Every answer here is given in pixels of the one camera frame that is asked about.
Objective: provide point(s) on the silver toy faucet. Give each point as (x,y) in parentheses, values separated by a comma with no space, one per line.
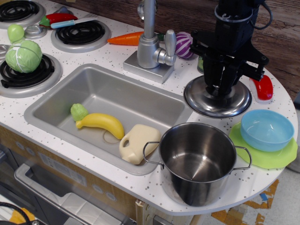
(150,60)

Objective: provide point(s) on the silver oven door handle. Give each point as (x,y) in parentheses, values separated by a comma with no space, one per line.
(56,195)

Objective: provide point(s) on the steel pot lid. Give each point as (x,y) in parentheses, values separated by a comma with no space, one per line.
(209,103)

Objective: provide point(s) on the yellow object at floor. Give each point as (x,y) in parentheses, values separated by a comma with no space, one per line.
(17,218)

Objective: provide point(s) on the front left stove burner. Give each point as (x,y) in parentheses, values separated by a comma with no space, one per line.
(14,84)

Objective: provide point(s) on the red white toy sushi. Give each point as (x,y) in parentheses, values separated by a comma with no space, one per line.
(262,90)

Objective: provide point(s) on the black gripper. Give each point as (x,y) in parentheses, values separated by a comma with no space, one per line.
(230,41)

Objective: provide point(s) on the red toy chili pepper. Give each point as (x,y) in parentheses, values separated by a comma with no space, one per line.
(49,19)

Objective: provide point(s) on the blue handled toy knife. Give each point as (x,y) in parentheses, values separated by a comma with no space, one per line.
(71,22)

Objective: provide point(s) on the green toy cabbage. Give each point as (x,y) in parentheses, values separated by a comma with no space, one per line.
(24,56)

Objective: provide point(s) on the green toy can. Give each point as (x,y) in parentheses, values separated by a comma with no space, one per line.
(200,65)

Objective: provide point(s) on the stainless steel pot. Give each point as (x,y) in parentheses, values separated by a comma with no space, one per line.
(196,160)

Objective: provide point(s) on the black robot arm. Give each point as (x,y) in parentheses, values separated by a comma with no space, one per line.
(240,7)

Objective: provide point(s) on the small green toy lettuce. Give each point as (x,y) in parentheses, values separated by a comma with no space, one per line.
(78,112)

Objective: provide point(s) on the yellow toy banana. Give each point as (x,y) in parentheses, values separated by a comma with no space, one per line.
(103,121)

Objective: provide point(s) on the silver toy sink basin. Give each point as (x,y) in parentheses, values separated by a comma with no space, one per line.
(94,107)

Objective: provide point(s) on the silver stove knob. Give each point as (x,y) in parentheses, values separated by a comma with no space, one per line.
(35,32)

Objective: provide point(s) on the purple striped toy onion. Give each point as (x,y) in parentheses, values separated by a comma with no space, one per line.
(184,40)

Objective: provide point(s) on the blue plastic bowl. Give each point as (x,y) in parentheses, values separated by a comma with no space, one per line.
(266,130)

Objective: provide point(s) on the cream toy jug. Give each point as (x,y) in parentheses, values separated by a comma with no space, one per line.
(132,144)

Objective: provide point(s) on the back right stove burner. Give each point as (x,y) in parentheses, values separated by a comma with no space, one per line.
(81,38)

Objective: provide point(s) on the light green toy pear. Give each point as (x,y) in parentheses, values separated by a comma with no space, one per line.
(15,32)

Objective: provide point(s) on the green plastic plate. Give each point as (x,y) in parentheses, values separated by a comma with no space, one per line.
(263,159)

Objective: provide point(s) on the orange toy carrot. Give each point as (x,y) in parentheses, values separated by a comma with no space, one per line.
(127,39)

